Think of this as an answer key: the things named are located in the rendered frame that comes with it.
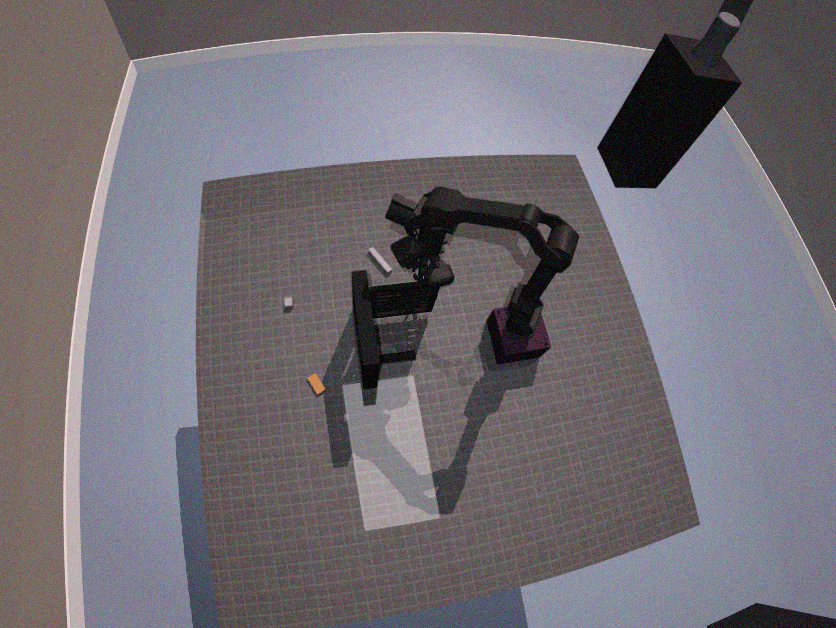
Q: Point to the orange rectangular block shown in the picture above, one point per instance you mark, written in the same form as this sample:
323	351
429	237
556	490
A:
316	384

